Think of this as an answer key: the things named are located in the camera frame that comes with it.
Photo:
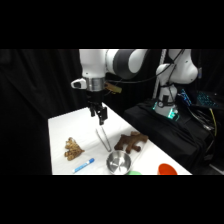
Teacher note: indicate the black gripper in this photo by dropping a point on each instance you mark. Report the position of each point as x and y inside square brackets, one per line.
[94, 97]

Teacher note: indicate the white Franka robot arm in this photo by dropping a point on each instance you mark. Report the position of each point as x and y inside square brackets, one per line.
[96, 65]

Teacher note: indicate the blue pen with white cap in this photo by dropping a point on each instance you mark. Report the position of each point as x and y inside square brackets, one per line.
[83, 165]

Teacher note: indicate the metal tongs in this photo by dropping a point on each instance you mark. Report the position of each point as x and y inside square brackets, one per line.
[104, 139]

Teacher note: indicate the yellow tag on wrist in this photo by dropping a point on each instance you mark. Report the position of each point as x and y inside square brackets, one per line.
[113, 88]

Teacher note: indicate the tan spotted plush toy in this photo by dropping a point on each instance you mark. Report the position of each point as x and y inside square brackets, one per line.
[73, 149]

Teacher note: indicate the brown plush toy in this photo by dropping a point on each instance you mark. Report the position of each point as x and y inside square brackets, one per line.
[130, 141]

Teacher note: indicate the steel bowl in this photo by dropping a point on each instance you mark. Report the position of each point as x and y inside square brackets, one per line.
[118, 162]

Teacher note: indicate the black curtain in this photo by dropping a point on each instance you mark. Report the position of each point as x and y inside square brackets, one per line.
[33, 100]

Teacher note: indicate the green object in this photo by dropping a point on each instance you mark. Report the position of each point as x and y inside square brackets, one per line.
[134, 173]

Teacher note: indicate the black robot stand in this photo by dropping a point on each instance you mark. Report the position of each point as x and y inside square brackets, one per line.
[166, 133]

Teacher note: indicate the orange bowl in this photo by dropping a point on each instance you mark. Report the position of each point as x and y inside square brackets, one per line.
[167, 169]

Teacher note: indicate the blue lit keyboard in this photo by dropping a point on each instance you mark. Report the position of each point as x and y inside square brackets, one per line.
[206, 99]

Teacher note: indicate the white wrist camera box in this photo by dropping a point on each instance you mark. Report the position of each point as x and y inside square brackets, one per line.
[78, 83]

